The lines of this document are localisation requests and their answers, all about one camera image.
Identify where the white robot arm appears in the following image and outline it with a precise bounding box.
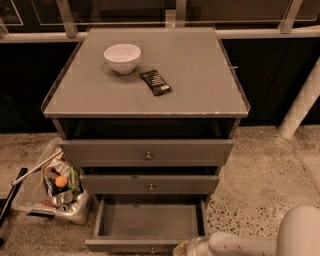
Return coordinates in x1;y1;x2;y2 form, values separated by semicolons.
173;206;320;256

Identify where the grey drawer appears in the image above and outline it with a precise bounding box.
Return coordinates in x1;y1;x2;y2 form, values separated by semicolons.
86;195;208;255
59;139;234;167
81;167;220;195

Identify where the grey drawer cabinet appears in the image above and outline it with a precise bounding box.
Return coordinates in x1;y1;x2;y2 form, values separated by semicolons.
42;28;249;197

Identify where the grey middle drawer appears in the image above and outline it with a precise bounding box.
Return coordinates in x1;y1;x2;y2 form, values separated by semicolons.
81;167;220;195

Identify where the white stick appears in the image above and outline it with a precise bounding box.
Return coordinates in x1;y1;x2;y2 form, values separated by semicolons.
11;149;62;187

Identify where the orange ball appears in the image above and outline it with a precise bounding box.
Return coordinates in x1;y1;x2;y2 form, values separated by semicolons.
55;176;68;188

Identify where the silver can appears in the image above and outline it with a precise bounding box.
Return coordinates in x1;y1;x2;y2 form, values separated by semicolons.
52;191;73;208

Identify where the grey bottom drawer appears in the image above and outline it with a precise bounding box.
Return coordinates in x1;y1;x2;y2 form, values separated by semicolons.
86;195;208;255

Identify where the white ceramic bowl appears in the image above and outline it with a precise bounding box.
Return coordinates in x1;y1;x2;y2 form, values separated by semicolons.
104;44;142;74

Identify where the green packet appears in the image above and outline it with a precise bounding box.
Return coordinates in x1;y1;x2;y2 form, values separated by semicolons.
68;167;81;197

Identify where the metal railing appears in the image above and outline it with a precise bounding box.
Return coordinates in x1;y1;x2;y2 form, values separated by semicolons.
0;0;320;43

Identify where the black pole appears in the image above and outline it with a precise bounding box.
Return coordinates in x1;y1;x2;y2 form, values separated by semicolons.
0;168;28;227

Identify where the grey top drawer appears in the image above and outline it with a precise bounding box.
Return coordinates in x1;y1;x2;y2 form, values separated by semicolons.
59;139;234;167

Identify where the black snack packet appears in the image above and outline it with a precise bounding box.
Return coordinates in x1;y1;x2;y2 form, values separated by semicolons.
140;70;171;96

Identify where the white diagonal post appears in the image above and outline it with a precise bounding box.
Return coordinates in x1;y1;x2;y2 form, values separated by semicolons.
278;57;320;139

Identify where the clear plastic bin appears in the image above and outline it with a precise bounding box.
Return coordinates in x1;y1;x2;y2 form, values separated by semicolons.
13;138;91;225

